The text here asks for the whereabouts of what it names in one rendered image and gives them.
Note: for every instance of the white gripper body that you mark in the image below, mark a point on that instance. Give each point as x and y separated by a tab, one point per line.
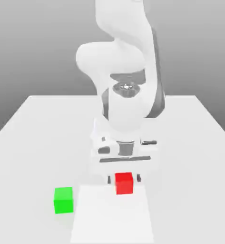
123	166

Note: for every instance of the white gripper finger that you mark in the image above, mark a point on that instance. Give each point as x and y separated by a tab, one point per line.
138	178
109	179

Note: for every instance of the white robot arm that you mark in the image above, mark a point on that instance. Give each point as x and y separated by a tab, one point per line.
121	57

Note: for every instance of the small red cube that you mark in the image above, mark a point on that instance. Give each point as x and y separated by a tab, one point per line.
124	184

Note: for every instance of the small green cube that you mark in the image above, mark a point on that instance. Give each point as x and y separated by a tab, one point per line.
63	201

